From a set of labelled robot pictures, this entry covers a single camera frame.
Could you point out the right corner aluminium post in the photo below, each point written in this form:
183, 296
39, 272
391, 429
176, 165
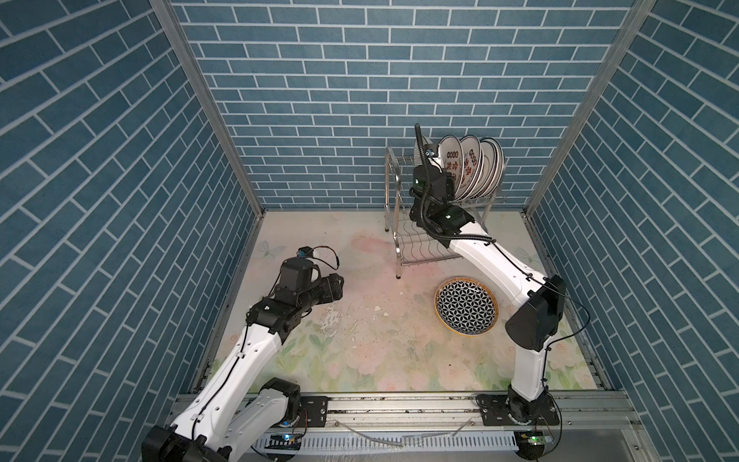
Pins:
633, 21

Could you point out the left corner aluminium post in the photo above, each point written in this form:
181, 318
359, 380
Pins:
174, 32

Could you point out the white slotted cable duct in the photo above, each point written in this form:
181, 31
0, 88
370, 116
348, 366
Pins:
347, 443

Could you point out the right green circuit board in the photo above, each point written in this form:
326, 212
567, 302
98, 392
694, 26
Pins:
531, 445

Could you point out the left green circuit board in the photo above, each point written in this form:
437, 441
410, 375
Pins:
286, 441

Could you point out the white plate black striped rim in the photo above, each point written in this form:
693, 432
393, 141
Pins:
428, 150

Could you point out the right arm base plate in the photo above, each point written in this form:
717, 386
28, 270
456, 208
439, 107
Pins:
500, 410

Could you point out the green rimmed red text plate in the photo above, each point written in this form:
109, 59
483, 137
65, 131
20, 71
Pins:
451, 152

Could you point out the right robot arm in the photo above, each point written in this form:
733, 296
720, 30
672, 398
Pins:
540, 299

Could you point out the orange rimmed floral pattern plate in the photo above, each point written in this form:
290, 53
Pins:
466, 306

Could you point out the corner aluminium post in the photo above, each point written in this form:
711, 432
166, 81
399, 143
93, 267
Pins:
174, 32
633, 21

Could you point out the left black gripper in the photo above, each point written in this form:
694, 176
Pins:
330, 287

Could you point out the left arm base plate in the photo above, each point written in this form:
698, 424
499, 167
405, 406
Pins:
308, 411

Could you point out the green circuit board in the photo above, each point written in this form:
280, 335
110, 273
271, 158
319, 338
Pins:
286, 441
531, 445

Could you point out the blue rimmed white plate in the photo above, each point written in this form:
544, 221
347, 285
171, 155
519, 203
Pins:
487, 158

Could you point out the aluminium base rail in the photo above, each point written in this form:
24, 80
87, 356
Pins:
595, 426

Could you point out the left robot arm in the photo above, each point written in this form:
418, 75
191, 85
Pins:
218, 425

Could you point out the silver metal dish rack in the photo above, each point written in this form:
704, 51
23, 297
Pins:
412, 245

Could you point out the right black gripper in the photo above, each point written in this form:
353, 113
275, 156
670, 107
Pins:
448, 183

